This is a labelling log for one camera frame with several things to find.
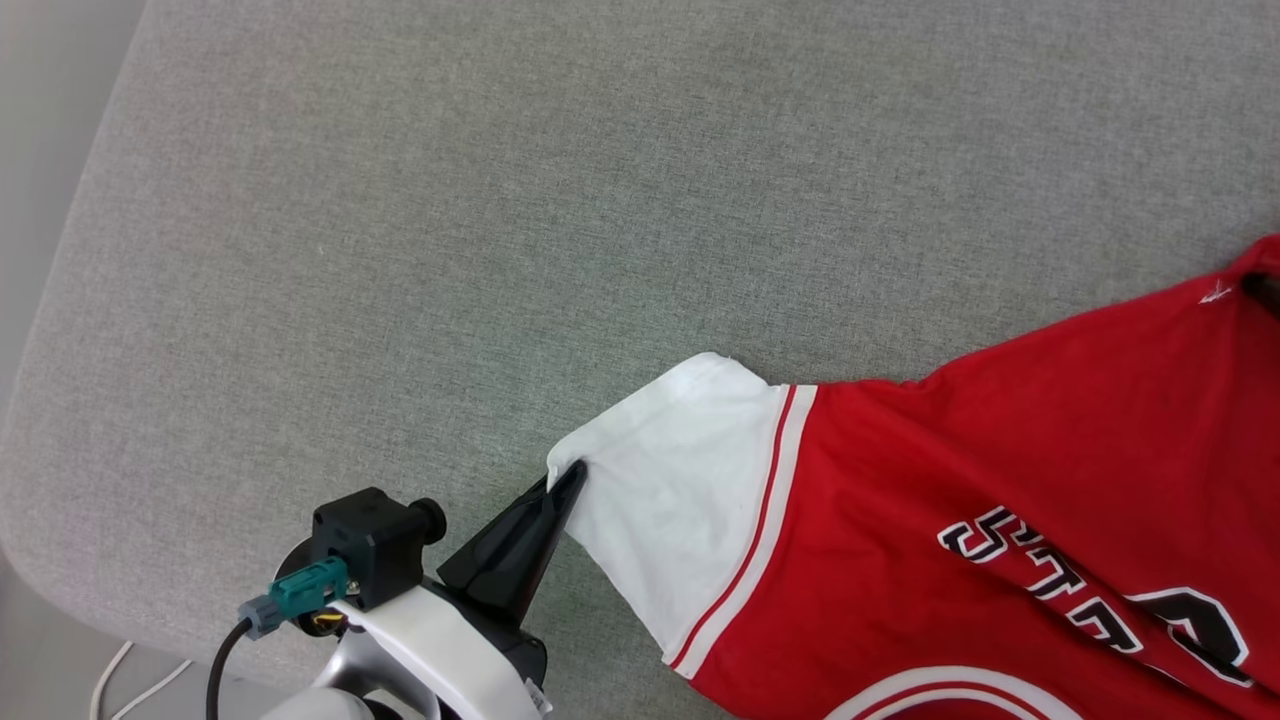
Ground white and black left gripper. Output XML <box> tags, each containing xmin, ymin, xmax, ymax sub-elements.
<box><xmin>330</xmin><ymin>460</ymin><xmax>589</xmax><ymax>720</ymax></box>

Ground teal cable connector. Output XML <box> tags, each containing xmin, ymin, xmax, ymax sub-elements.
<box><xmin>238</xmin><ymin>557</ymin><xmax>350</xmax><ymax>641</ymax></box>

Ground thick black camera cable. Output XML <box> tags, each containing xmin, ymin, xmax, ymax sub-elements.
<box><xmin>205</xmin><ymin>618</ymin><xmax>253</xmax><ymax>720</ymax></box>

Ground white floor cable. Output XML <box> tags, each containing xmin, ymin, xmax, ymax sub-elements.
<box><xmin>110</xmin><ymin>658</ymin><xmax>193</xmax><ymax>720</ymax></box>
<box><xmin>88</xmin><ymin>640</ymin><xmax>135</xmax><ymax>720</ymax></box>

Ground red and white jersey shirt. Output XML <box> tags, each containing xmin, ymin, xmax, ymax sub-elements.
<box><xmin>546</xmin><ymin>234</ymin><xmax>1280</xmax><ymax>720</ymax></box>

